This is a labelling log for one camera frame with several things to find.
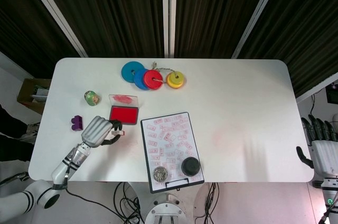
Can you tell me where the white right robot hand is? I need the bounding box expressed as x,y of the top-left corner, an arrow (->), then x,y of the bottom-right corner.
295,114 -> 338,180

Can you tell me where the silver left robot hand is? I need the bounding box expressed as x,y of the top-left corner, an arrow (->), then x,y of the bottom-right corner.
80,115 -> 125,148

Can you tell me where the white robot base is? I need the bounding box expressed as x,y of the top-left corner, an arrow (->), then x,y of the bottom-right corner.
144,192 -> 198,224

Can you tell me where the purple block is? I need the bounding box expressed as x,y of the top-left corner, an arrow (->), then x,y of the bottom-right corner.
70,115 -> 84,132

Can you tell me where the red ink pad clear lid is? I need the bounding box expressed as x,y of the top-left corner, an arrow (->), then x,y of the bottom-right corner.
108,94 -> 139,125

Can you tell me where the green matryoshka doll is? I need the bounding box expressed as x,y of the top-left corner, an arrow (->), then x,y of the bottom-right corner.
84,90 -> 101,107

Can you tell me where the black clipboard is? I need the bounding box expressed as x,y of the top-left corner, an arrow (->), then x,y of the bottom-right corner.
140,111 -> 205,194

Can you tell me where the black monitor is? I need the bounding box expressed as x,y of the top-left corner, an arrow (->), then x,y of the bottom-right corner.
326,82 -> 338,105

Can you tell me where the blue disc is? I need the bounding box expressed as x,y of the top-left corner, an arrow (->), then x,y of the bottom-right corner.
134,68 -> 150,89

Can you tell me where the teal disc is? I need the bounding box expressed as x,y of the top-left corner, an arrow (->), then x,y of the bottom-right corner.
121,61 -> 144,82

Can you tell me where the red disc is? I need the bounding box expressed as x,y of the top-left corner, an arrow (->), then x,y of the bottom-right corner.
143,69 -> 164,90

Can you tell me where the clear round box of clips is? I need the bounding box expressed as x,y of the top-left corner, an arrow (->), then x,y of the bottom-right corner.
153,166 -> 170,183

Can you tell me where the cardboard box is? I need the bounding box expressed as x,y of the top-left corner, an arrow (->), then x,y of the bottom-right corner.
17,78 -> 52,115

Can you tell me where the yellow disc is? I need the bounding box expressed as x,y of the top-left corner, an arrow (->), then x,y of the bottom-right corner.
166,72 -> 185,87

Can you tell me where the lime green small disc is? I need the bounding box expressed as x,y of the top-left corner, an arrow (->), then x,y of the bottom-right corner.
168,72 -> 184,83

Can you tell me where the black faceted cup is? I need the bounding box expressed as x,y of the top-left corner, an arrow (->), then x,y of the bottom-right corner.
181,156 -> 201,176

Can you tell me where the dark brown curtain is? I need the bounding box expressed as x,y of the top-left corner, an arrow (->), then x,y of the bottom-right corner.
0,0 -> 338,98

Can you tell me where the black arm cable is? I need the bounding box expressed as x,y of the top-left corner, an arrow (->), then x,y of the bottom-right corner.
62,165 -> 125,217

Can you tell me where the black cable bundle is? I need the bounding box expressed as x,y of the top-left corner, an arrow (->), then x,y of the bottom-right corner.
113,181 -> 145,224

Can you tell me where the white frame post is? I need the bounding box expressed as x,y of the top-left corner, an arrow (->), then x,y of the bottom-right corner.
20,0 -> 89,58
161,0 -> 177,58
231,0 -> 287,60

